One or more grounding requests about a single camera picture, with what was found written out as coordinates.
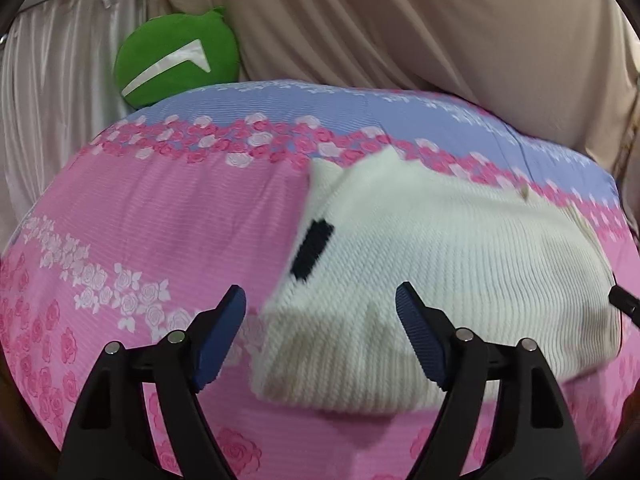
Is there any white knitted sweater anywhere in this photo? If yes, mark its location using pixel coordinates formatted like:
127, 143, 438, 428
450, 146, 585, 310
250, 148, 622, 414

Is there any pink floral bed sheet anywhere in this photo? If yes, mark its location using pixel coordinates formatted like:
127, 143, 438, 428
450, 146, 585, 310
1, 81, 639, 479

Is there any beige fabric headboard cover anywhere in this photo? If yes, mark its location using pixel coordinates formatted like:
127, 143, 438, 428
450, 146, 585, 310
167, 0, 639, 169

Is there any silver satin curtain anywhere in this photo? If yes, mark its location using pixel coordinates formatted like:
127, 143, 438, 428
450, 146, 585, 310
1, 0, 149, 240

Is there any green plush pillow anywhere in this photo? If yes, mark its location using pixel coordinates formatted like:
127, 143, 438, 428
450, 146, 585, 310
114, 6, 241, 110

